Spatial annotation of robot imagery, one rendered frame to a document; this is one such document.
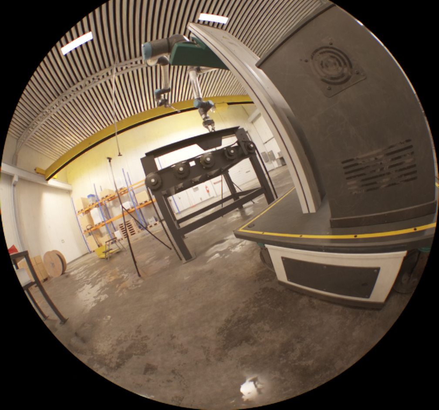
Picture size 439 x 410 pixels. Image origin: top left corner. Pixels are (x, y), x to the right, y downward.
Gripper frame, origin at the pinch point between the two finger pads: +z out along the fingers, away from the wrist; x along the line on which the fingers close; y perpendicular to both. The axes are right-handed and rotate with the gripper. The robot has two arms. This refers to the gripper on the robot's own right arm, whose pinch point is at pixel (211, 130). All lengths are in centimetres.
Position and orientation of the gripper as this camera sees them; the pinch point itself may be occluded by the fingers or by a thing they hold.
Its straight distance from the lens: 155.1
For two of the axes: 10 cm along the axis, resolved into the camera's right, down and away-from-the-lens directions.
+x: 8.6, -3.8, 3.4
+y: 3.2, -1.2, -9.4
